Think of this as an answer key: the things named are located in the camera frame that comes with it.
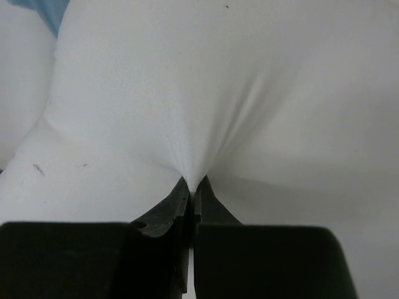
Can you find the white pillow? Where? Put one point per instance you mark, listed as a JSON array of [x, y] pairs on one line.
[[289, 107]]

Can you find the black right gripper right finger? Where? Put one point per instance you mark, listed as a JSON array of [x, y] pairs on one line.
[[207, 209]]

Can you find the light blue pillowcase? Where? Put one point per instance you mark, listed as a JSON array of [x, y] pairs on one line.
[[50, 11]]

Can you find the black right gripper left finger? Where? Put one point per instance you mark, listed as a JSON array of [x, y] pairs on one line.
[[160, 219]]

